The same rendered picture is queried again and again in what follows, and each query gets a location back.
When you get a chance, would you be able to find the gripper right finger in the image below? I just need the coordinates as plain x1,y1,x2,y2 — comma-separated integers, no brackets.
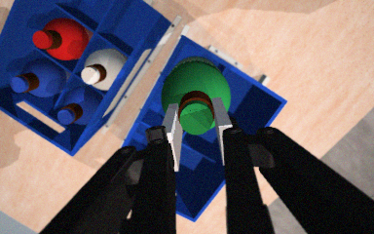
212,97,374,234

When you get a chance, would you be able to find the blue bottle crate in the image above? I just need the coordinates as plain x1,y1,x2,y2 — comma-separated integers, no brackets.
121,35,276,222
0,0,170,157

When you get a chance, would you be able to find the red bottle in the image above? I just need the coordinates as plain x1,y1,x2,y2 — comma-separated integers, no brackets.
33,18,93,60

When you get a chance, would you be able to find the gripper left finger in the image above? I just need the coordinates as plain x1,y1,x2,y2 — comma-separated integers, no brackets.
39,103,183,234

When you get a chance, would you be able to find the white bottle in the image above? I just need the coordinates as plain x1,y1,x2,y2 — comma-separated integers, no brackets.
81,48,128,91

